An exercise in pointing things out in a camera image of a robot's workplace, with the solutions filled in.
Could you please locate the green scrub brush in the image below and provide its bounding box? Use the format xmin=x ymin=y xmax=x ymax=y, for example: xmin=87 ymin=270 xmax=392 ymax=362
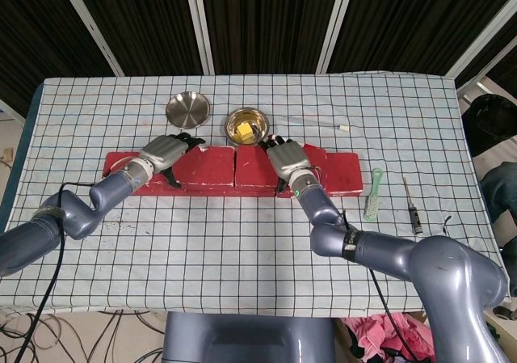
xmin=364 ymin=167 xmax=385 ymax=222

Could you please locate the steel bowl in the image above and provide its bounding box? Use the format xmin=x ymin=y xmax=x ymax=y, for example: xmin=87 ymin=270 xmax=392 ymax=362
xmin=224 ymin=107 xmax=272 ymax=148

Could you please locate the shallow steel plate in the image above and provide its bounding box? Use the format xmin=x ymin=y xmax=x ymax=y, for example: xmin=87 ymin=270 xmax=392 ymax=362
xmin=165 ymin=91 xmax=213 ymax=131

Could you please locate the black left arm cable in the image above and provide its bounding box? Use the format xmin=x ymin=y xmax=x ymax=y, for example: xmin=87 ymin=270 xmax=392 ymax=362
xmin=22 ymin=180 xmax=100 ymax=363

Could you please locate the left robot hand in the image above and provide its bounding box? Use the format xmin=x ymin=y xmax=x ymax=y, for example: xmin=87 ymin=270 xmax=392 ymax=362
xmin=138 ymin=133 xmax=207 ymax=189

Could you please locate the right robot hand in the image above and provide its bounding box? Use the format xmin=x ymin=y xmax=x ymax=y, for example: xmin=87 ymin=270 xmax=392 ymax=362
xmin=259 ymin=134 xmax=314 ymax=194

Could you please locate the black bag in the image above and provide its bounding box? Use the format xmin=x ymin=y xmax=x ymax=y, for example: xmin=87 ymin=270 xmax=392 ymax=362
xmin=461 ymin=94 xmax=517 ymax=158

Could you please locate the grey-blue robot torso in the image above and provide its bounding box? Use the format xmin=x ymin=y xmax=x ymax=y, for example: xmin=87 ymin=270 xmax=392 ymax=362
xmin=161 ymin=310 xmax=337 ymax=363

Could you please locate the white partition post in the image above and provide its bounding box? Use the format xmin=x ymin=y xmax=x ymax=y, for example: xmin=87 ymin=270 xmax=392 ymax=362
xmin=445 ymin=0 xmax=517 ymax=84
xmin=53 ymin=0 xmax=125 ymax=77
xmin=316 ymin=0 xmax=359 ymax=74
xmin=183 ymin=0 xmax=216 ymax=76

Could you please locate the dark teal fabric bundle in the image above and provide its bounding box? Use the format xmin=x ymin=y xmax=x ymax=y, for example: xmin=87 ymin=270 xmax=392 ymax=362
xmin=480 ymin=163 xmax=517 ymax=222

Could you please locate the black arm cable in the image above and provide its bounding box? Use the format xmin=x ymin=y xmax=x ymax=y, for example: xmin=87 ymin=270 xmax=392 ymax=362
xmin=22 ymin=180 xmax=100 ymax=363
xmin=341 ymin=208 xmax=421 ymax=363

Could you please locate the checkered tablecloth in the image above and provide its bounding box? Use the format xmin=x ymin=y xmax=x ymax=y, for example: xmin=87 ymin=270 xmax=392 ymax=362
xmin=0 ymin=70 xmax=511 ymax=314

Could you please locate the clear rod with white tip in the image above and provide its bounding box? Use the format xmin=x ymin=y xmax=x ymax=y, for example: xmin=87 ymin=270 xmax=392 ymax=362
xmin=278 ymin=114 xmax=351 ymax=133

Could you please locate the pink cloth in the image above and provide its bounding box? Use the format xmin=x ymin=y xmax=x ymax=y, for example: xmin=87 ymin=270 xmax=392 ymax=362
xmin=341 ymin=312 xmax=435 ymax=363

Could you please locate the black handled pointed tool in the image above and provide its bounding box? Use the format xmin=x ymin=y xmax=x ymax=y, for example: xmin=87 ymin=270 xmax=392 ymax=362
xmin=402 ymin=176 xmax=424 ymax=234

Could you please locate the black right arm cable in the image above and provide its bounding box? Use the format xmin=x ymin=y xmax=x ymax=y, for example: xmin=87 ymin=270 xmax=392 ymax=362
xmin=341 ymin=208 xmax=421 ymax=363

